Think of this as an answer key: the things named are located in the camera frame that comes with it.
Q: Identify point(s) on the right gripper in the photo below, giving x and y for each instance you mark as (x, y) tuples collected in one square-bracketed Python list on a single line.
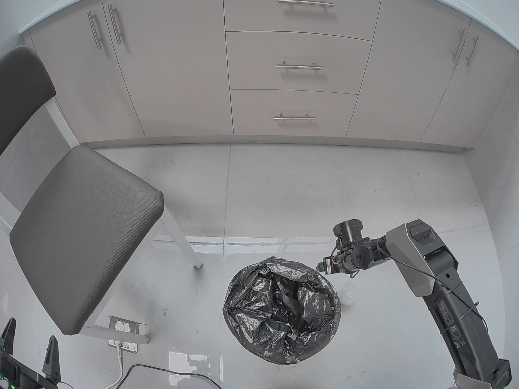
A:
[(338, 266)]

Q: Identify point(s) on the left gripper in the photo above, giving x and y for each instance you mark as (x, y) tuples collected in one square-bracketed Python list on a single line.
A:
[(24, 375)]

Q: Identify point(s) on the clear plastic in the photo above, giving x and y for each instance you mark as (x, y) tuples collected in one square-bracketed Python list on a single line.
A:
[(349, 294)]

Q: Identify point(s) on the black plastic bag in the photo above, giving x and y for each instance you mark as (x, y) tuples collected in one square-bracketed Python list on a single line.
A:
[(279, 294)]

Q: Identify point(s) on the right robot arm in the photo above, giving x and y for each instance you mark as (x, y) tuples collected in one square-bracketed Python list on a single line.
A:
[(458, 310)]

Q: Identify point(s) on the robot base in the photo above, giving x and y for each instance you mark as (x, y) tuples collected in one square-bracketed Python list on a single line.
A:
[(462, 382)]

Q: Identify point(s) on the grey padded chair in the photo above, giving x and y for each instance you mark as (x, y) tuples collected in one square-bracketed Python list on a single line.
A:
[(81, 233)]

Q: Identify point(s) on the beige cabinet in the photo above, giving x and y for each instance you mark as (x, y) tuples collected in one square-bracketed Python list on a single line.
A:
[(182, 75)]

